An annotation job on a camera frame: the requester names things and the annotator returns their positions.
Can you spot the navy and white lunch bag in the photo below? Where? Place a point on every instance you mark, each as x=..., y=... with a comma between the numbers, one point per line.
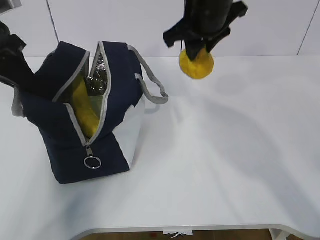
x=117, y=92

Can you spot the yellow banana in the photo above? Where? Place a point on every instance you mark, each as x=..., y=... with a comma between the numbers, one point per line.
x=80, y=102

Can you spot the white tape under table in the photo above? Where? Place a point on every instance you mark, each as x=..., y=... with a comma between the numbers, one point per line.
x=178, y=231

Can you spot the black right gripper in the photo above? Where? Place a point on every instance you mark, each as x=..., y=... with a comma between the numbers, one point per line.
x=204, y=24

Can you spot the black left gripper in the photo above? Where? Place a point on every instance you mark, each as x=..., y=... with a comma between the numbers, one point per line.
x=43, y=83

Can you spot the yellow pear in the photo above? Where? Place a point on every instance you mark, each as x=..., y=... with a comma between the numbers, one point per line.
x=199, y=68

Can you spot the white table leg frame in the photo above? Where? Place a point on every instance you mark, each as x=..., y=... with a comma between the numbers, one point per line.
x=278, y=234

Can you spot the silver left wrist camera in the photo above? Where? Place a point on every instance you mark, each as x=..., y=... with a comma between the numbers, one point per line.
x=8, y=5

